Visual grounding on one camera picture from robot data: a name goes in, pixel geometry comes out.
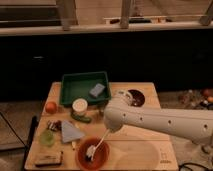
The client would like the white dish brush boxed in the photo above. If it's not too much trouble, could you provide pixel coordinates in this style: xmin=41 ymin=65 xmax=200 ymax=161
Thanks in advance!
xmin=86 ymin=129 xmax=110 ymax=160

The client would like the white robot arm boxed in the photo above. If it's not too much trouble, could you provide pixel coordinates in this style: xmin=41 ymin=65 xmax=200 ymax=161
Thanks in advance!
xmin=104 ymin=90 xmax=213 ymax=146

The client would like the dark brown bowl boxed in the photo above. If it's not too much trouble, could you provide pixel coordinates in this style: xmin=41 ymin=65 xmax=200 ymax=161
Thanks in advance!
xmin=129 ymin=89 xmax=145 ymax=107

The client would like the red bowl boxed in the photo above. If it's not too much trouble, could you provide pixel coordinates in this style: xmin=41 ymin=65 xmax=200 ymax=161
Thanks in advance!
xmin=75 ymin=137 xmax=110 ymax=171

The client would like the grey sponge block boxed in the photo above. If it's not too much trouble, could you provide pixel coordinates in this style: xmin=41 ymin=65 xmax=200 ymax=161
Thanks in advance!
xmin=89 ymin=83 xmax=105 ymax=98

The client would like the green plastic tray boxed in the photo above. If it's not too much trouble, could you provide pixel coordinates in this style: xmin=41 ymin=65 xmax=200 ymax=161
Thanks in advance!
xmin=59 ymin=71 xmax=111 ymax=107

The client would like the green cucumber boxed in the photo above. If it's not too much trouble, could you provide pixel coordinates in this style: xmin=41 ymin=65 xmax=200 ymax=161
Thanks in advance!
xmin=71 ymin=113 xmax=92 ymax=123

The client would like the orange fruit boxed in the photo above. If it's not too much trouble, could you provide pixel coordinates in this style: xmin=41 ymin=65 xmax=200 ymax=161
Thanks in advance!
xmin=45 ymin=101 xmax=57 ymax=114

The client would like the grey folded cloth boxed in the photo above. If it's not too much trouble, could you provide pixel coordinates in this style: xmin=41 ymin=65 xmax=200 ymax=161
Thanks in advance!
xmin=61 ymin=120 xmax=85 ymax=143

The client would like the dark small toy object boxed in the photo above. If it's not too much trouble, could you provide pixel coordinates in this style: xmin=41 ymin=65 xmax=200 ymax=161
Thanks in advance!
xmin=47 ymin=120 xmax=61 ymax=131

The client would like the green plastic cup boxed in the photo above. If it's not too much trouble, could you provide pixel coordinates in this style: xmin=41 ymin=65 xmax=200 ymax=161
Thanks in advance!
xmin=39 ymin=130 xmax=54 ymax=146

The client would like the brown wooden block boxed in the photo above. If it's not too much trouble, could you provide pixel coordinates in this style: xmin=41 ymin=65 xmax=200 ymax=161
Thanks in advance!
xmin=34 ymin=152 xmax=63 ymax=167

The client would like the pile of small objects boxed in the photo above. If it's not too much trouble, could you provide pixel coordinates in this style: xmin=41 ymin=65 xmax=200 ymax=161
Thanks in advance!
xmin=178 ymin=88 xmax=213 ymax=110

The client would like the wooden ladder frame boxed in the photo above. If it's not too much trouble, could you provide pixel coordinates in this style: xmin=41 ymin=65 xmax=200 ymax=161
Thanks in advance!
xmin=55 ymin=0 xmax=213 ymax=31

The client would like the black cable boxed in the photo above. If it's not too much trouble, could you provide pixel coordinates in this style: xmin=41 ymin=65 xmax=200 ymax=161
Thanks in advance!
xmin=178 ymin=162 xmax=213 ymax=171

